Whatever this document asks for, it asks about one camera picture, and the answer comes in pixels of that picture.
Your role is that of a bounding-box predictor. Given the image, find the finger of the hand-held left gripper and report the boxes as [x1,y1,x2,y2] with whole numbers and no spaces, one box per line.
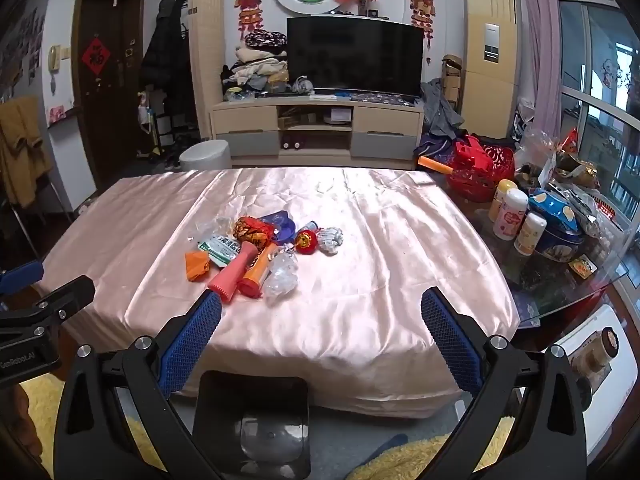
[0,260,45,296]
[30,276,96,326]

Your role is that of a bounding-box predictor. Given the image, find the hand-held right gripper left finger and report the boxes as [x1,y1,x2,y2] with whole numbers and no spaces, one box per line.
[54,287,223,480]

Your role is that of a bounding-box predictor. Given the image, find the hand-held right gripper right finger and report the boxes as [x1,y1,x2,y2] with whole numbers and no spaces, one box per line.
[420,287,587,480]

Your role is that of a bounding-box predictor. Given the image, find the orange wrapper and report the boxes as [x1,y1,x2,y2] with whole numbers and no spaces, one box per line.
[184,251,213,283]

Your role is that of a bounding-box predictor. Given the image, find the pink ribbed tube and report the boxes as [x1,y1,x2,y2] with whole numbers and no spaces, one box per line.
[207,241,261,306]

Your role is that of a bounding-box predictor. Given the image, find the black trash bin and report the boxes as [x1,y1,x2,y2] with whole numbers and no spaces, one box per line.
[192,371,312,478]

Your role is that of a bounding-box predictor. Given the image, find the orange tube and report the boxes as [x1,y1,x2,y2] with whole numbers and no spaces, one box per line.
[237,242,278,300]

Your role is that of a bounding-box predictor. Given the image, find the green white packet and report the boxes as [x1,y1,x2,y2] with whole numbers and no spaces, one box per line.
[197,234,241,267]

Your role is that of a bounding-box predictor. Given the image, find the clear plastic blister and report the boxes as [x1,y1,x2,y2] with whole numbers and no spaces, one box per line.
[262,250,300,297]

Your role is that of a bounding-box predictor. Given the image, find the red foil wrapper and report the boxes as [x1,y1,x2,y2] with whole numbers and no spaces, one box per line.
[234,216,276,251]

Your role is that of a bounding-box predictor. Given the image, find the pink satin tablecloth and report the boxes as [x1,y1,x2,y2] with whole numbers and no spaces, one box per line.
[32,167,523,418]

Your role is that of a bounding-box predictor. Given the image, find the yellow fuzzy rug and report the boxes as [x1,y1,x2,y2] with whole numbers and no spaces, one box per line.
[20,374,516,480]

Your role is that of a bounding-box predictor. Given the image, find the yellow brown cloth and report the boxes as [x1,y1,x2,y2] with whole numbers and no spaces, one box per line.
[0,96,53,208]

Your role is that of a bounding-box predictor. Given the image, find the small white yellow bottle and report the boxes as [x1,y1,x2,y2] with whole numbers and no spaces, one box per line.
[514,211,548,256]

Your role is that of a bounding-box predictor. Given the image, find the white bottle pink label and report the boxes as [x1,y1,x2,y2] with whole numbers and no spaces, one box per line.
[492,189,530,241]

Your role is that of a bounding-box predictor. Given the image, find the blue cookie tin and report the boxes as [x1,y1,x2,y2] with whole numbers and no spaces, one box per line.
[535,220,586,263]

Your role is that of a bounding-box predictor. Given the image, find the purple plastic plate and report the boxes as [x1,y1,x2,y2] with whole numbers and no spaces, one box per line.
[257,211,297,244]

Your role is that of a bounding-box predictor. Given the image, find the yellow-capped bottle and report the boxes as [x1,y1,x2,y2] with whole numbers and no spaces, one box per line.
[487,179,518,223]

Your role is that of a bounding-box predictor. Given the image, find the brown-lidded jar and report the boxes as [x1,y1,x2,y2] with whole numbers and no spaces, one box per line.
[572,327,623,391]

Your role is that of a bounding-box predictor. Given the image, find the crumpled printed paper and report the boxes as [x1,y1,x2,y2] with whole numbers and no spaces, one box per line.
[316,226,345,257]

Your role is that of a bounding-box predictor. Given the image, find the red plastic basket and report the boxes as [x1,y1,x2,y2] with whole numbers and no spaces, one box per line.
[447,135,516,203]

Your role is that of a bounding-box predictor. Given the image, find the blue snack bag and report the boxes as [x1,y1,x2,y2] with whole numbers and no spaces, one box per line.
[527,187,583,233]

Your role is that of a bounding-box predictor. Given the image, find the orange stick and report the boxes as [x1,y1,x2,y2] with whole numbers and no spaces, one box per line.
[418,156,453,175]

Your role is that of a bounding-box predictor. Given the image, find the brown door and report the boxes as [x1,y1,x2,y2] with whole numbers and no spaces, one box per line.
[71,0,147,193]

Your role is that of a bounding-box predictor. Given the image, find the white round stool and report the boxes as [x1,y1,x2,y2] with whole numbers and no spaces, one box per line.
[179,140,232,173]

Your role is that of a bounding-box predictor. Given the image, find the purple bag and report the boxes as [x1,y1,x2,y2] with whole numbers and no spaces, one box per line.
[412,132,458,161]

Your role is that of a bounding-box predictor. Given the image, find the beige TV cabinet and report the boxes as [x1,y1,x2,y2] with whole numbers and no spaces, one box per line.
[210,94,426,171]

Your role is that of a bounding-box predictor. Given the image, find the grey jacket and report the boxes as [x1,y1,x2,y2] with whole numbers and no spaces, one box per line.
[420,77,466,138]

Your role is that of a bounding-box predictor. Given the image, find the red door sticker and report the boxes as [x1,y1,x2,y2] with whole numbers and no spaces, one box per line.
[81,36,111,78]

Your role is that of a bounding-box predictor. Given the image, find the black coats on rack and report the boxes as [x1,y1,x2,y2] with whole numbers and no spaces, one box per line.
[139,0,198,121]

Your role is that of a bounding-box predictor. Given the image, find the beige standing air conditioner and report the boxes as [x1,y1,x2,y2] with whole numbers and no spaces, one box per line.
[460,0,522,141]

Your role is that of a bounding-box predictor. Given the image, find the stack of cardboard boxes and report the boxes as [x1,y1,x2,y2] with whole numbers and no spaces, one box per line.
[442,54,466,111]

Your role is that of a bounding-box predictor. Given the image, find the beige folding screen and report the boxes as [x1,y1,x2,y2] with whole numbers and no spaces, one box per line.
[187,0,225,141]

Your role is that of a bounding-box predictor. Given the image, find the pile of clothes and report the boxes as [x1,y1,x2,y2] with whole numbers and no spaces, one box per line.
[220,30,291,103]

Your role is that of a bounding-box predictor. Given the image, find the black television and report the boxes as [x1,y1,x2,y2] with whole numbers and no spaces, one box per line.
[286,16,425,98]

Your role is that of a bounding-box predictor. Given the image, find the pink curtain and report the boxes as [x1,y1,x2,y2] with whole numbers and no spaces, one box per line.
[515,0,563,136]

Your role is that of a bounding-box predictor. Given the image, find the wall photo collage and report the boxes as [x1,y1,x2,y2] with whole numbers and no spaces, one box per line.
[0,7,41,101]

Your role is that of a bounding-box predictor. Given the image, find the red fish wall decoration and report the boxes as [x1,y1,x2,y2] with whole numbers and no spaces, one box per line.
[406,0,437,51]
[236,0,268,43]

